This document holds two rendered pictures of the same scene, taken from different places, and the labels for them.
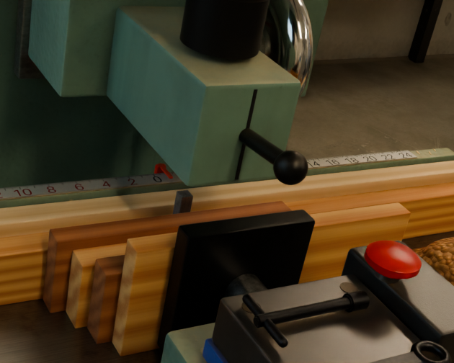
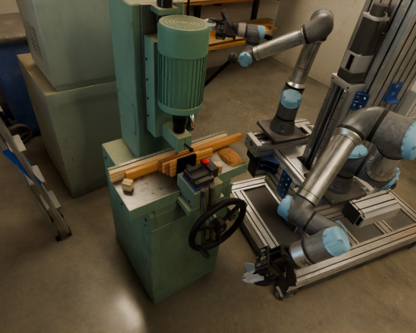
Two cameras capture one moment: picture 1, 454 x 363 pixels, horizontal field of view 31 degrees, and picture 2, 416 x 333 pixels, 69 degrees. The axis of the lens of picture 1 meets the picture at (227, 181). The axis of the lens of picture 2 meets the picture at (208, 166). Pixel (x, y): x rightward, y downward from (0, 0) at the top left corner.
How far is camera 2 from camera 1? 0.80 m
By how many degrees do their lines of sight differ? 14
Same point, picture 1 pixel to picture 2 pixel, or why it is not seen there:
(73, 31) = (156, 128)
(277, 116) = (189, 140)
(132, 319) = (172, 172)
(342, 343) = (199, 173)
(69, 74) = (156, 134)
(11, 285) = (153, 168)
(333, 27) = (216, 55)
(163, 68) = (171, 135)
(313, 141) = (212, 97)
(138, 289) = (172, 168)
